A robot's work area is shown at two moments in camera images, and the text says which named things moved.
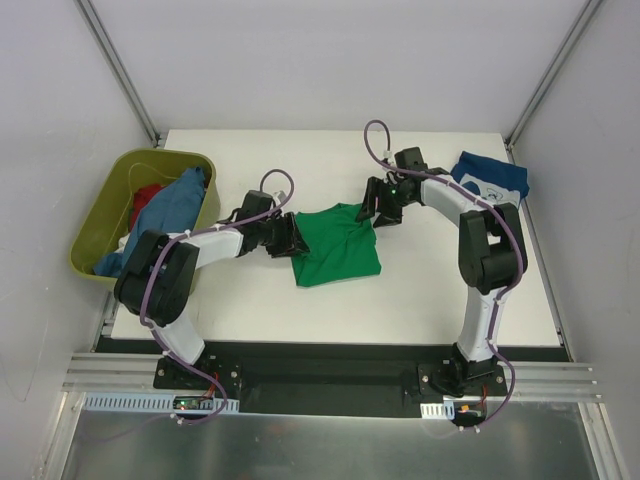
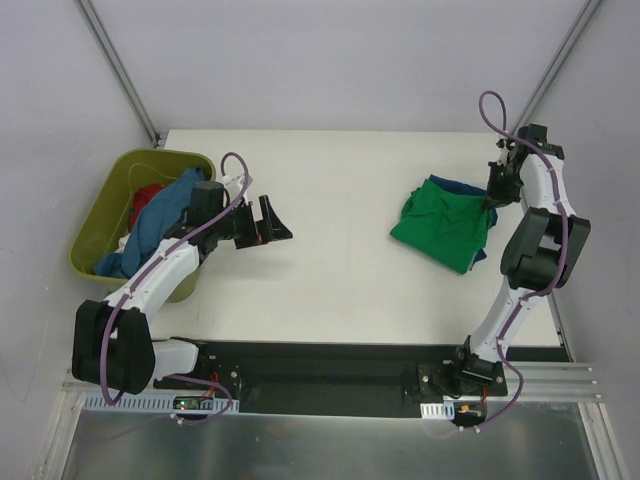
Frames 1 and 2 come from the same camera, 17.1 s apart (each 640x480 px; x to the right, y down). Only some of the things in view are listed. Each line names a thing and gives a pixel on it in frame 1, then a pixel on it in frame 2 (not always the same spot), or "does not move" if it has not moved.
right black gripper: (382, 195) -> (501, 186)
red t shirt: (141, 197) does not move
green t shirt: (340, 246) -> (449, 226)
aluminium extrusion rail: (571, 382) does not move
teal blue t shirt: (174, 208) does not move
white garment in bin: (121, 243) does not move
